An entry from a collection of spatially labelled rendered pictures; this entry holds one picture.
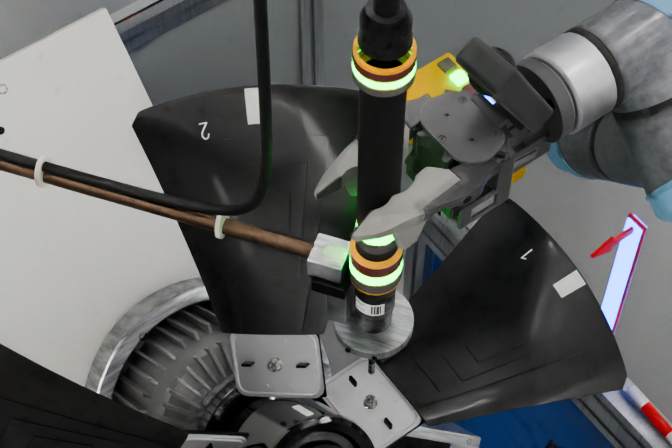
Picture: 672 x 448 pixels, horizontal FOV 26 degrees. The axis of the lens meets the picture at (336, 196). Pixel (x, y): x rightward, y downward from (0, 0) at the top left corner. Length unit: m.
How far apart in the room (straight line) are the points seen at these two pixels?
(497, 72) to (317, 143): 0.27
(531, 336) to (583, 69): 0.37
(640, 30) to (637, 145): 0.10
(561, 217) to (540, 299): 1.52
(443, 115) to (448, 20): 1.31
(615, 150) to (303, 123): 0.27
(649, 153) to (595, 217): 1.77
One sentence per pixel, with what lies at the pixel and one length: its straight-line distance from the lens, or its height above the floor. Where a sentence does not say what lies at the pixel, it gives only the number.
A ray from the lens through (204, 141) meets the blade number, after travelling 1.31.
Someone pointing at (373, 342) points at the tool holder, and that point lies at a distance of 1.26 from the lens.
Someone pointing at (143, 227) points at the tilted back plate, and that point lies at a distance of 1.51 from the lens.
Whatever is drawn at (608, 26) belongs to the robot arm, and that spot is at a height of 1.56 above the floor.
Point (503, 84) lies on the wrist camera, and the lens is 1.06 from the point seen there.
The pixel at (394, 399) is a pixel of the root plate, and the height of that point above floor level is 1.18.
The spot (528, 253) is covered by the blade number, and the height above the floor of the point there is 1.20.
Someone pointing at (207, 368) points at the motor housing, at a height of 1.19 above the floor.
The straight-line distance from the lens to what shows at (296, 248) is 1.21.
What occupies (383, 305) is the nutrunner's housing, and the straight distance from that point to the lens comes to 1.22.
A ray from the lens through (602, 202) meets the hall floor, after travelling 3.03.
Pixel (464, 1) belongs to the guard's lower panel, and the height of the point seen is 0.66.
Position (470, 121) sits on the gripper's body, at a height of 1.55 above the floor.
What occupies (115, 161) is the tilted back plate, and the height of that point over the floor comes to 1.25.
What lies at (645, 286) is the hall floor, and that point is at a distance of 2.93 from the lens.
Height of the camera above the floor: 2.44
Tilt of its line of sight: 55 degrees down
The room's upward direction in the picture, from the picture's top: straight up
